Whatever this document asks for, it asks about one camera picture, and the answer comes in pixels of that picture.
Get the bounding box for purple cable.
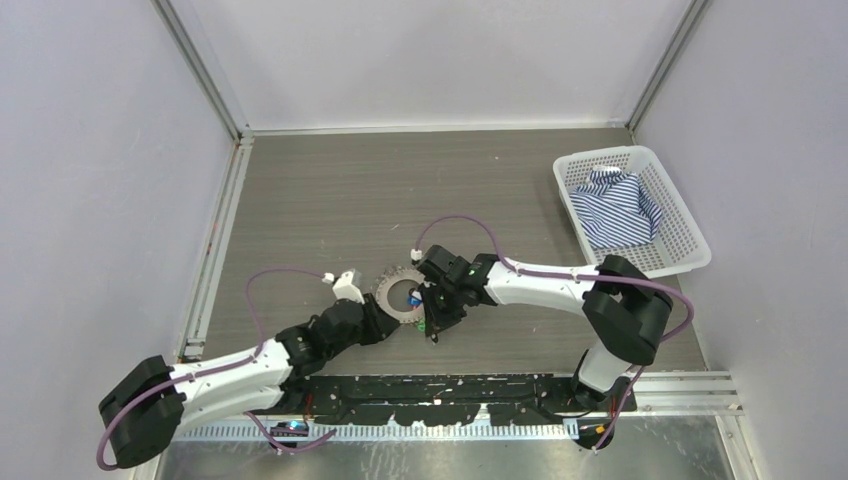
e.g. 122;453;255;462
96;266;336;472
410;214;696;346

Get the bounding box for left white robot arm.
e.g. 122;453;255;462
95;295;400;471

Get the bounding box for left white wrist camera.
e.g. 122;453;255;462
322;268;365;304

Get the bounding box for white plastic basket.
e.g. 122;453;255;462
552;146;712;278

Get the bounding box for aluminium frame rail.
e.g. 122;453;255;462
135;129;254;480

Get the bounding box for blue striped shirt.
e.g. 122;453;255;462
569;165;663;249

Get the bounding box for numbered metal key ring disc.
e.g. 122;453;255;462
374;266;424;324

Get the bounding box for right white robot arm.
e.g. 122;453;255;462
411;245;673;411

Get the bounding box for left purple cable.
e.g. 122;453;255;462
96;266;336;472

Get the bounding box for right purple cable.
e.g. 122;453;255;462
410;214;696;346

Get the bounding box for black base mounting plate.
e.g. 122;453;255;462
258;374;637;427

